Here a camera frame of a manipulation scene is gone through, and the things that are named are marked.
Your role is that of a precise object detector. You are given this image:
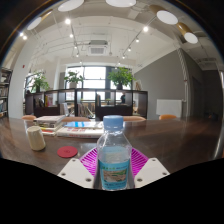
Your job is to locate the cream paper cup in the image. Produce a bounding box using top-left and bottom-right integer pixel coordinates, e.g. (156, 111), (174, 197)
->
(26, 125), (47, 152)

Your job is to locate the group of ceiling lights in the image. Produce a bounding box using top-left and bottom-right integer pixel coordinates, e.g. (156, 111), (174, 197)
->
(18, 0), (199, 66)

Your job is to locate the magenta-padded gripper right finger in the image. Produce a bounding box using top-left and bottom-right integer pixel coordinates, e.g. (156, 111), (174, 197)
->
(128, 147), (170, 189)

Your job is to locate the grey bookshelf with books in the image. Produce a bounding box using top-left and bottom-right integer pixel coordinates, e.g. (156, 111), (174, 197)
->
(0, 67), (13, 118)

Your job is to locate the dark open shelf unit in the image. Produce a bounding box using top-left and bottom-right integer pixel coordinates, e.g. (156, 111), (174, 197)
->
(24, 88), (149, 121)

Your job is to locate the flat round red coaster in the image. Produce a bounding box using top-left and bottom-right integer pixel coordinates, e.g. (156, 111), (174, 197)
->
(56, 145), (79, 159)

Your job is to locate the row of potted plants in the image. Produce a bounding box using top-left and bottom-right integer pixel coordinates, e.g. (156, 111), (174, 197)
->
(28, 66), (136, 94)

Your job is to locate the white ceiling air conditioner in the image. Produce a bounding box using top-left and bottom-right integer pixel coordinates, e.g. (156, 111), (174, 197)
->
(87, 39), (110, 57)

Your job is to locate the stack of books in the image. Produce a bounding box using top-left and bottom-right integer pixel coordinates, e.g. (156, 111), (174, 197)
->
(33, 114), (67, 137)

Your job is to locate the group of orange chairs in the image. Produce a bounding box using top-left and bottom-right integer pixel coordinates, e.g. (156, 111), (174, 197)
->
(21, 114), (178, 122)

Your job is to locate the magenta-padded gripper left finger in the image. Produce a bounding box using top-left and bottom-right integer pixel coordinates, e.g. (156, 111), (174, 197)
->
(57, 147), (100, 190)

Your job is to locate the clear blue-capped water bottle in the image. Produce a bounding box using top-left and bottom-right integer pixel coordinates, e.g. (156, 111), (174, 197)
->
(96, 114), (133, 191)

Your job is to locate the white wall panel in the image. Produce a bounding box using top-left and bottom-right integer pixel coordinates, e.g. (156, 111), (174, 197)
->
(155, 98), (183, 119)

